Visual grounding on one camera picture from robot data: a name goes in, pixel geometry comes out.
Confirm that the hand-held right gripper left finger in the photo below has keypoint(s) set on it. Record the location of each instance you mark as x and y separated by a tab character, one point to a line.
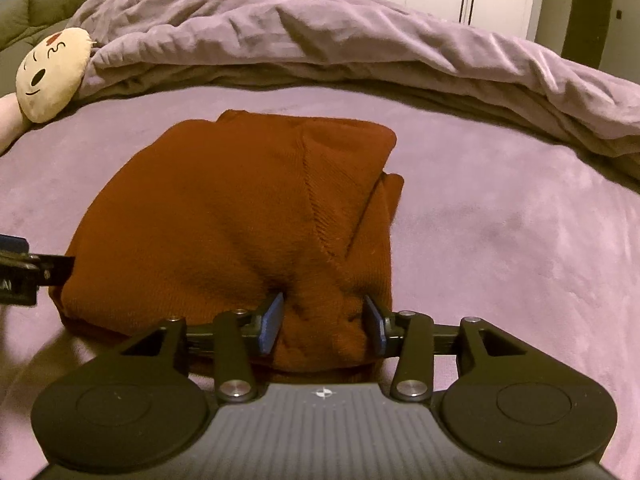
272	325

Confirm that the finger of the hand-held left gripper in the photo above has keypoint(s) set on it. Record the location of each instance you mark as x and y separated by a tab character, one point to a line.
12	244
52	267

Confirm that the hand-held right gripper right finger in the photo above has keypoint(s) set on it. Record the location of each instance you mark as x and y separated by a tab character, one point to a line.
376	327

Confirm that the brown knit sweater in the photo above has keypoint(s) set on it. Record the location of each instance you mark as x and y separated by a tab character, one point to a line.
200	210

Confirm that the purple bed sheet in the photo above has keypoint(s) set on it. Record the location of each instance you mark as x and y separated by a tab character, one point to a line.
500	235

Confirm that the long cream plush toy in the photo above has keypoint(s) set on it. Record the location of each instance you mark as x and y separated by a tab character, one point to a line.
50	75

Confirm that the green padded headboard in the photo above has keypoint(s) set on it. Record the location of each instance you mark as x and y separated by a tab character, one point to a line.
30	15

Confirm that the purple duvet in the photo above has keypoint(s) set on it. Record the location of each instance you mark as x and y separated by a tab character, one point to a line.
350	35

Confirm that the dark wooden post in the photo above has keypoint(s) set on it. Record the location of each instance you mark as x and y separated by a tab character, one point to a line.
585	20

